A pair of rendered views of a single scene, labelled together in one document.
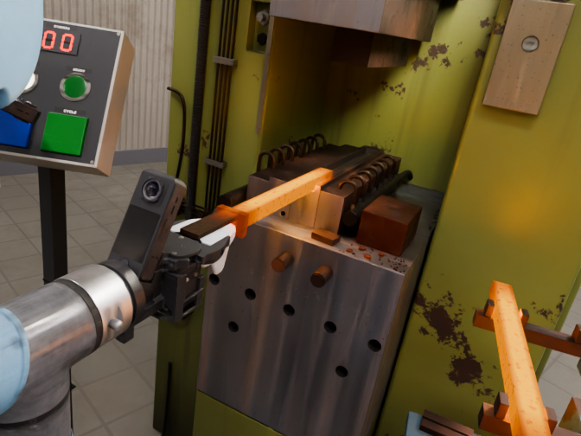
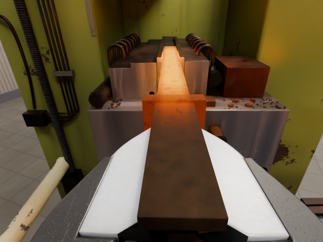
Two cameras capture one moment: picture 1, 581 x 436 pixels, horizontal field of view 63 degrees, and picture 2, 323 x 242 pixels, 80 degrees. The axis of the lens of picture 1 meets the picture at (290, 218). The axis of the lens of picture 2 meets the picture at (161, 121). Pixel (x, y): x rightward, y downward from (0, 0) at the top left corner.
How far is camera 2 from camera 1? 0.54 m
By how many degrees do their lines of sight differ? 20
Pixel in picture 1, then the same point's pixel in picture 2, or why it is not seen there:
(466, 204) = (277, 45)
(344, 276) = (232, 128)
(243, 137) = (81, 43)
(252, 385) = not seen: hidden behind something
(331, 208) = (197, 75)
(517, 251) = (313, 68)
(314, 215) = not seen: hidden behind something
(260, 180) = (122, 69)
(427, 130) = (197, 17)
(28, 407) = not seen: outside the picture
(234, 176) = (84, 80)
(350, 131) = (147, 31)
